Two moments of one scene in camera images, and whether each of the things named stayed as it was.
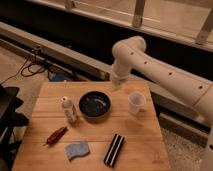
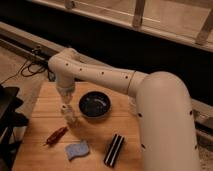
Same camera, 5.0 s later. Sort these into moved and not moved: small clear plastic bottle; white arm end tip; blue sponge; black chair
Moved: white arm end tip
Not moved: blue sponge; black chair; small clear plastic bottle
